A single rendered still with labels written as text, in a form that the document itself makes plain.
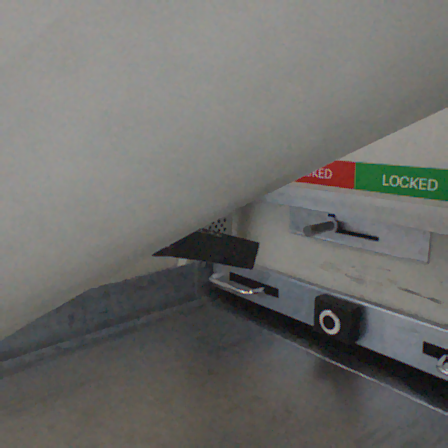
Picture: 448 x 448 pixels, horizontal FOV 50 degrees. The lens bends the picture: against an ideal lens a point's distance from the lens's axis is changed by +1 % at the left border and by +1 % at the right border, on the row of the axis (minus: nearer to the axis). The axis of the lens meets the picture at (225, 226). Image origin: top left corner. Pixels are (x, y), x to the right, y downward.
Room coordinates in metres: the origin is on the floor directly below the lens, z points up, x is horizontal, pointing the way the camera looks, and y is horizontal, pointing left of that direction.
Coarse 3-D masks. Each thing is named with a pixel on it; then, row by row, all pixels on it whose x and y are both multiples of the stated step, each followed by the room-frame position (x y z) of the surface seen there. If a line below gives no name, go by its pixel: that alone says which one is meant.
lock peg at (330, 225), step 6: (330, 216) 0.63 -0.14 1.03; (324, 222) 0.62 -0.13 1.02; (330, 222) 0.63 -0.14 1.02; (336, 222) 0.63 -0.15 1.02; (306, 228) 0.60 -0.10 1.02; (312, 228) 0.60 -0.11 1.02; (318, 228) 0.61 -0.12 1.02; (324, 228) 0.61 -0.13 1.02; (330, 228) 0.62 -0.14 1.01; (336, 228) 0.63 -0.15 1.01; (306, 234) 0.60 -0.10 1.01; (312, 234) 0.60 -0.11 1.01
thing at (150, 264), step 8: (136, 264) 0.83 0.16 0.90; (144, 264) 0.84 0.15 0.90; (152, 264) 0.84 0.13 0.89; (160, 264) 0.85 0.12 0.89; (168, 264) 0.82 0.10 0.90; (176, 264) 0.83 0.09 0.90; (120, 272) 0.82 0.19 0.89; (128, 272) 0.82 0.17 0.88; (136, 272) 0.83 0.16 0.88; (144, 272) 0.84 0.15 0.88; (152, 272) 0.84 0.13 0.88; (112, 280) 0.81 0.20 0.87; (120, 280) 0.82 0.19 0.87
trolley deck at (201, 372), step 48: (144, 336) 0.65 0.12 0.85; (192, 336) 0.65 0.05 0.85; (240, 336) 0.65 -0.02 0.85; (0, 384) 0.52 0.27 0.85; (48, 384) 0.52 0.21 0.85; (96, 384) 0.52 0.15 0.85; (144, 384) 0.52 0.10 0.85; (192, 384) 0.52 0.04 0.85; (240, 384) 0.52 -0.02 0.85; (288, 384) 0.52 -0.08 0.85; (336, 384) 0.52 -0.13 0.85; (0, 432) 0.43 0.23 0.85; (48, 432) 0.43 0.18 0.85; (96, 432) 0.43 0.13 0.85; (144, 432) 0.43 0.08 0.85; (192, 432) 0.43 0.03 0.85; (240, 432) 0.43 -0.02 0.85; (288, 432) 0.43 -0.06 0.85; (336, 432) 0.43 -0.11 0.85; (384, 432) 0.43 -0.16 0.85; (432, 432) 0.43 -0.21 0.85
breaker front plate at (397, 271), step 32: (416, 128) 0.56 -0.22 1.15; (352, 160) 0.62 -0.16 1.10; (384, 160) 0.58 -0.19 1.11; (416, 160) 0.55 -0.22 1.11; (352, 192) 0.61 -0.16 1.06; (256, 224) 0.74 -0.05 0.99; (288, 224) 0.69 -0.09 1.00; (384, 224) 0.58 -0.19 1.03; (256, 256) 0.74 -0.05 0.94; (288, 256) 0.69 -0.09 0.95; (320, 256) 0.65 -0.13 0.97; (352, 256) 0.61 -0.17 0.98; (384, 256) 0.58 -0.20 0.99; (416, 256) 0.54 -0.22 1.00; (352, 288) 0.61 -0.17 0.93; (384, 288) 0.57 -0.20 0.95; (416, 288) 0.54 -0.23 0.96
